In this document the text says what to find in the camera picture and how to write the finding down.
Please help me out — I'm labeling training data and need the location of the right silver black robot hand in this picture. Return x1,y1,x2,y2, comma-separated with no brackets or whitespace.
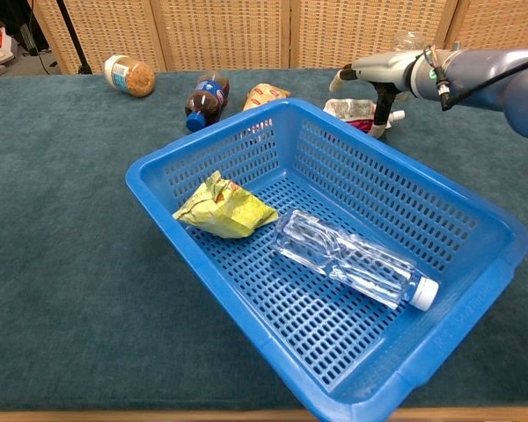
328,50,417,140

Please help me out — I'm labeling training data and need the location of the white and red spouted pouch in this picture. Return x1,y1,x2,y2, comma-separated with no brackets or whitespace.
323,97,407,135

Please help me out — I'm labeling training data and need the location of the clear water bottle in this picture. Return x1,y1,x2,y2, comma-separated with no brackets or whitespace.
273,208,440,312

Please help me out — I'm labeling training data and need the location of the green snack packet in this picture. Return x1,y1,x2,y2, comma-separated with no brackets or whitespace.
172,170,280,240

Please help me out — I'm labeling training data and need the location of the clear tube of biscuit sticks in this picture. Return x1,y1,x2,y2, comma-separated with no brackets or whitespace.
391,30,426,102

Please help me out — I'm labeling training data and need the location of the beige wrapped snack pack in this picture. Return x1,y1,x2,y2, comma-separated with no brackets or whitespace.
242,83,292,113

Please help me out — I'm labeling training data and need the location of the wicker folding screen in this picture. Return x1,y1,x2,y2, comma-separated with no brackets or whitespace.
33,0,528,76

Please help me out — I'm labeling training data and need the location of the dark cola bottle blue label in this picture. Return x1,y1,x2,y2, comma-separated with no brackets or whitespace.
184,72,231,133

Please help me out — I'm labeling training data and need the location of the brown-filled jar with white lid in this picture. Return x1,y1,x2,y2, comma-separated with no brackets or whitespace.
104,55,156,98

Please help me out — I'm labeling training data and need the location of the blue perforated plastic basket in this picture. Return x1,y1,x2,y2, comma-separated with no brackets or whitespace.
125,97,528,422

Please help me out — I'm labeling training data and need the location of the black tripod stand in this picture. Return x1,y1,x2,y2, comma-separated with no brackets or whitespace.
55,0,93,75

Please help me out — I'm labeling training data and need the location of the blue carpet table mat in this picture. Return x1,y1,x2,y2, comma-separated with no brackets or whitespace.
0,65,528,412

